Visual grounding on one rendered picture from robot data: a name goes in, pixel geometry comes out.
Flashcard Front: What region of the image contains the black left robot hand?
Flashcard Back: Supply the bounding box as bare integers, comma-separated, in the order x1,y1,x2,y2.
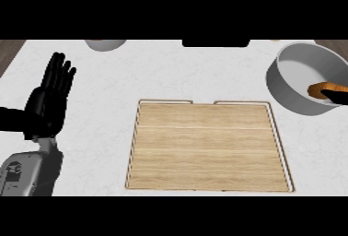
0,52,78,141

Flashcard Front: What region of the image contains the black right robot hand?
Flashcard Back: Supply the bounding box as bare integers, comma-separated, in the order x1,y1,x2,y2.
319,88,348,106

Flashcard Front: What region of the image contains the brown croissant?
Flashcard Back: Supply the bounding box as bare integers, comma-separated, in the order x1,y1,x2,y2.
306,81,348,100

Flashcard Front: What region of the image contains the grey pot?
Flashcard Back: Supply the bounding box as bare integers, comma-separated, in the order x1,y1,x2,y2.
265,41,348,117

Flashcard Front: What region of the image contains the wooden tray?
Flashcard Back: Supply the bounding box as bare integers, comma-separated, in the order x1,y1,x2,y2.
123,99,296,193

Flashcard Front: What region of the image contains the grey bowl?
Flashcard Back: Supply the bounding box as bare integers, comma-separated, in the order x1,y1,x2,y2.
83,40,128,53

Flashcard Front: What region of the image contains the black appliance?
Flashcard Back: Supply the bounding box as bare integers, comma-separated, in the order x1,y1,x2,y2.
181,40,252,48

